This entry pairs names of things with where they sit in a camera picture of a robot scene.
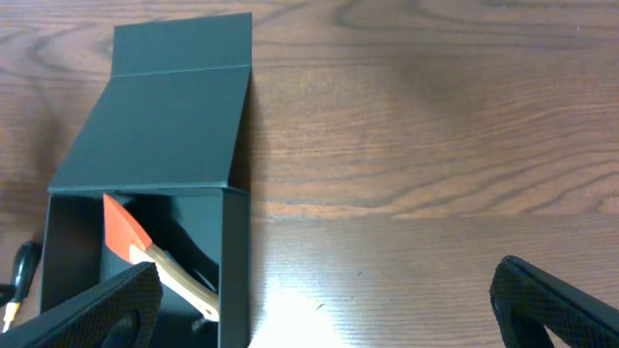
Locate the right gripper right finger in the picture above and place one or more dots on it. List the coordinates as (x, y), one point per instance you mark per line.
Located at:
(529, 303)

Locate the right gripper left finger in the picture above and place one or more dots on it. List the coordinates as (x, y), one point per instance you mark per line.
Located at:
(119, 312)

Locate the orange scraper wooden handle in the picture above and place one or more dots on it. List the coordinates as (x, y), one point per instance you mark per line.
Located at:
(127, 239)

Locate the small claw hammer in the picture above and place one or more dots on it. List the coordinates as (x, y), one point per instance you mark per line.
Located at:
(206, 301)

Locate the black yellow screwdriver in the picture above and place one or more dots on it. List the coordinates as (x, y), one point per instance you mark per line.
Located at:
(13, 294)

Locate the dark green open box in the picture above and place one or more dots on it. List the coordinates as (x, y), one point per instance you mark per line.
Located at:
(161, 140)

